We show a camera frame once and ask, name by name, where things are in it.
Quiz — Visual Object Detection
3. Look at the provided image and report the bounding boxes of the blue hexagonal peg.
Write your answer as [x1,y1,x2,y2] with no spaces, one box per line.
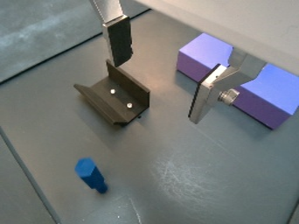
[74,157,108,193]

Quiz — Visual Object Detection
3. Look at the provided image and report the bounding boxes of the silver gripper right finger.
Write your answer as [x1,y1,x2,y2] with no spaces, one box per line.
[188,48,267,123]

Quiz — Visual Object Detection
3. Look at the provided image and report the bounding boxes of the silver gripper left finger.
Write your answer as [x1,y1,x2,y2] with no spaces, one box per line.
[89,0,133,67]

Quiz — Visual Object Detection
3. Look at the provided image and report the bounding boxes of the purple block board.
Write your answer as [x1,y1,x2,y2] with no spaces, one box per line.
[176,34,299,130]

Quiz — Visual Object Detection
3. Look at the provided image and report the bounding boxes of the black angled bracket holder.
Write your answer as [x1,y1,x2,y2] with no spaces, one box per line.
[73,60,149,126]

